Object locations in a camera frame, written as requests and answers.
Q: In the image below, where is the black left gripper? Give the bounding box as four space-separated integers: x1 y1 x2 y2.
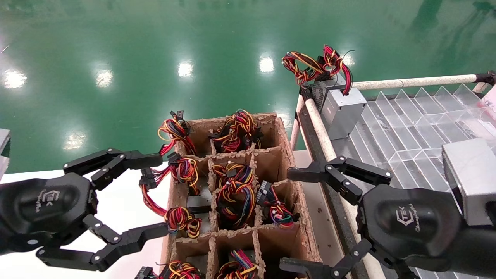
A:
0 148 169 272

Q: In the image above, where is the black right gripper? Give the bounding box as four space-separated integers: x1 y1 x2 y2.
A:
288 155 465 272

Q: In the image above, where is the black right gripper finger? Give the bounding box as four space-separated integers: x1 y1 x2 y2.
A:
279 238 423 279

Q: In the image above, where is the power supply with wire bundle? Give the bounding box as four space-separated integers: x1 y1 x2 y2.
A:
157 110 199 156
211 162 256 188
256 180 301 229
216 249 260 279
209 109 265 153
215 182 258 230
135 260 206 279
139 152 201 196
141 184 212 239

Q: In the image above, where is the grey power supply with wires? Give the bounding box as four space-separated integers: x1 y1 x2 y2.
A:
316 44 368 141
282 50 341 113

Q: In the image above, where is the brown cardboard divided box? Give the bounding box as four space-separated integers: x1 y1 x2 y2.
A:
161 112 322 279

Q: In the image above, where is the transparent plastic divider tray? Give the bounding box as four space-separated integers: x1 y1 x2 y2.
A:
335 83 496 279

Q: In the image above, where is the white rack leg pipe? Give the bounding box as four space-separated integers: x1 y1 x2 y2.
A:
290 94 307 151

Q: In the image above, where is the long white rack pipe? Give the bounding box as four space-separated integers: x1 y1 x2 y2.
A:
352 74 483 91

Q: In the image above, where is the pink white panel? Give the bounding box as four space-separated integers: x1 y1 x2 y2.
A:
482 84 496 117

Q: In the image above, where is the dark grey rack rail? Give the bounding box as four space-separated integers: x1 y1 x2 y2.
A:
299 107 369 279

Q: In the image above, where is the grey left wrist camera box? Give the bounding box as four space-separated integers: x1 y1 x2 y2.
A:
0 129 11 179

